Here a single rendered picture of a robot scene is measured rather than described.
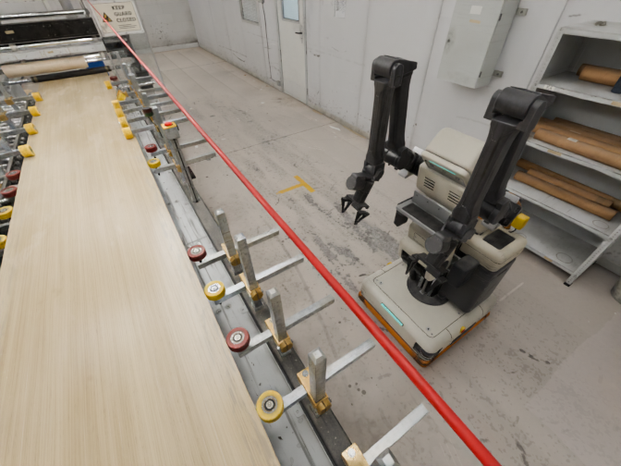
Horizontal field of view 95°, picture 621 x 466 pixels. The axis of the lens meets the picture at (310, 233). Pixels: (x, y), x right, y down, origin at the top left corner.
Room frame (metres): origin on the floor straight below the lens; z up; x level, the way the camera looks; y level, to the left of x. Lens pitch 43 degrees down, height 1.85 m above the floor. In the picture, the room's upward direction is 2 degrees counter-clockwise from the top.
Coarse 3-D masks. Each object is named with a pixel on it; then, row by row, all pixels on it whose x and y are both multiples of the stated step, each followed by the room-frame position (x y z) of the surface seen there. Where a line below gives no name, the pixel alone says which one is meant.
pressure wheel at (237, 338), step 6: (234, 330) 0.51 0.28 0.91; (240, 330) 0.51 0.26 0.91; (246, 330) 0.51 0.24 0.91; (228, 336) 0.49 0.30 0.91; (234, 336) 0.49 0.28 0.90; (240, 336) 0.49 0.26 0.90; (246, 336) 0.48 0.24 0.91; (228, 342) 0.46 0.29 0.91; (234, 342) 0.46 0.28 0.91; (240, 342) 0.46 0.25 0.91; (246, 342) 0.46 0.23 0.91; (234, 348) 0.44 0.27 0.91; (240, 348) 0.44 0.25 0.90; (246, 348) 0.45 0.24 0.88
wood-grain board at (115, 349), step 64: (64, 128) 2.38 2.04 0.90; (64, 192) 1.42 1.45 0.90; (128, 192) 1.40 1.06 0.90; (64, 256) 0.90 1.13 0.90; (128, 256) 0.89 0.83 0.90; (0, 320) 0.58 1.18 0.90; (64, 320) 0.57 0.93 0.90; (128, 320) 0.56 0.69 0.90; (192, 320) 0.56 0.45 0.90; (0, 384) 0.35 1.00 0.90; (64, 384) 0.34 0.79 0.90; (128, 384) 0.34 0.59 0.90; (192, 384) 0.33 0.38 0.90; (0, 448) 0.18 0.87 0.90; (64, 448) 0.18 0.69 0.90; (128, 448) 0.17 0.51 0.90; (192, 448) 0.17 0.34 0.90; (256, 448) 0.16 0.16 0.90
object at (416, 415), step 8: (416, 408) 0.27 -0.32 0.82; (424, 408) 0.27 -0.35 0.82; (408, 416) 0.25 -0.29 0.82; (416, 416) 0.25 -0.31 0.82; (400, 424) 0.23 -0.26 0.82; (408, 424) 0.23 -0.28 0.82; (392, 432) 0.21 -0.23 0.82; (400, 432) 0.21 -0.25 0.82; (384, 440) 0.19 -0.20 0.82; (392, 440) 0.19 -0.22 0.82; (376, 448) 0.17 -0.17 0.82; (384, 448) 0.17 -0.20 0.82; (368, 456) 0.15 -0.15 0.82; (376, 456) 0.15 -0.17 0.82
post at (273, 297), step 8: (272, 288) 0.53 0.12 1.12; (272, 296) 0.51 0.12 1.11; (280, 296) 0.52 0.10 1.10; (272, 304) 0.50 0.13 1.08; (280, 304) 0.51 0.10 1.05; (272, 312) 0.51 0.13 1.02; (280, 312) 0.51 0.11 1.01; (272, 320) 0.52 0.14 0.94; (280, 320) 0.51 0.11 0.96; (280, 328) 0.51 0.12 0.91; (280, 336) 0.50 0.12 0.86
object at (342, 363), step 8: (360, 344) 0.47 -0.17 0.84; (368, 344) 0.47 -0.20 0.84; (352, 352) 0.44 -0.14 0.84; (360, 352) 0.44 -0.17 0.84; (344, 360) 0.42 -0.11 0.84; (352, 360) 0.42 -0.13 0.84; (328, 368) 0.39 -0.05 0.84; (336, 368) 0.39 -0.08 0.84; (344, 368) 0.40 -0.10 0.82; (328, 376) 0.36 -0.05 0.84; (296, 392) 0.32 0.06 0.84; (304, 392) 0.32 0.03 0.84; (288, 400) 0.30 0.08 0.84; (296, 400) 0.30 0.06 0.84; (288, 408) 0.28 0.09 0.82
